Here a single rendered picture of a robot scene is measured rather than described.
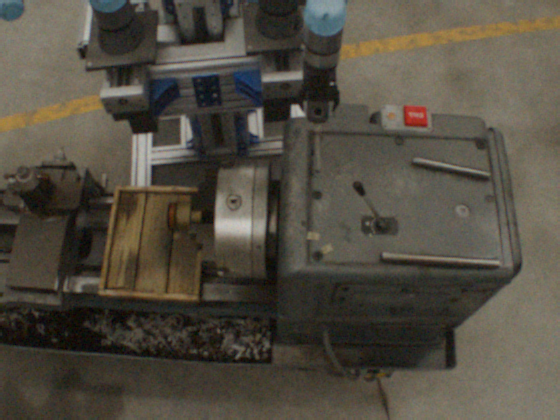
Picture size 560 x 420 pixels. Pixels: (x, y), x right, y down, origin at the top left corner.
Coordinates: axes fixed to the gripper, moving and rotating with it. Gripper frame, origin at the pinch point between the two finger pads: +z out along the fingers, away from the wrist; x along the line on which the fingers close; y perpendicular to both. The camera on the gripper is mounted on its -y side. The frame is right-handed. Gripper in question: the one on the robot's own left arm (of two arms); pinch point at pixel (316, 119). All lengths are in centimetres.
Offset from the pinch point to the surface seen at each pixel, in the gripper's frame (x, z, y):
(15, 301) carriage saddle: 87, 46, -33
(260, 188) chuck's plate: 13.0, 14.2, -10.7
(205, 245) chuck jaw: 27.3, 27.1, -20.7
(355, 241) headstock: -9.3, 12.3, -25.0
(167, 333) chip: 46, 77, -33
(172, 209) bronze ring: 36.6, 26.1, -11.1
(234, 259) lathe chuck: 19.3, 23.1, -25.8
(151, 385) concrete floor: 63, 138, -43
